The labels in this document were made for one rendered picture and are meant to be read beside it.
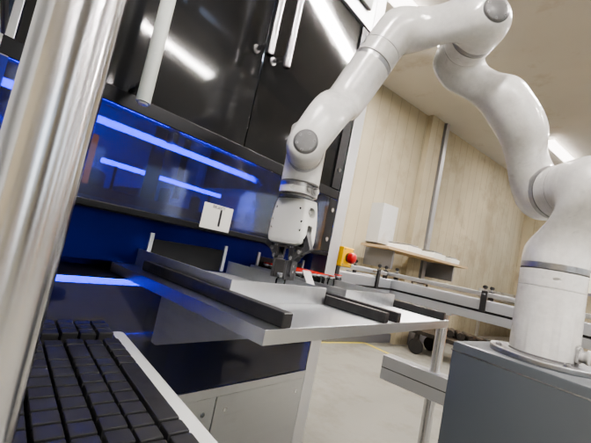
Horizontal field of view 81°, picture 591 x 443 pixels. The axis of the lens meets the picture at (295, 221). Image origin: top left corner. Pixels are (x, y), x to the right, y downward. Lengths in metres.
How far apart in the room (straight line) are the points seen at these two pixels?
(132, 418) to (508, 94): 0.84
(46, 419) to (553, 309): 0.81
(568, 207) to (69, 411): 0.82
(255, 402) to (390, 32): 1.00
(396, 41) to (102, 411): 0.80
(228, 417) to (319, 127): 0.78
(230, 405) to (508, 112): 0.97
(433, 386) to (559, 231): 1.18
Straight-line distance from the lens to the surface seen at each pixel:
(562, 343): 0.88
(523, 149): 0.91
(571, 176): 0.86
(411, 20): 0.89
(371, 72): 0.81
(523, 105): 0.90
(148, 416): 0.34
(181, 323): 0.74
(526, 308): 0.88
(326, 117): 0.68
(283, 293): 0.66
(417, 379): 1.91
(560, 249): 0.87
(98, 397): 0.36
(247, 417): 1.12
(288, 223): 0.72
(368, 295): 0.92
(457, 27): 0.86
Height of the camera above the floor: 0.98
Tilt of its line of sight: 5 degrees up
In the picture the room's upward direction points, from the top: 12 degrees clockwise
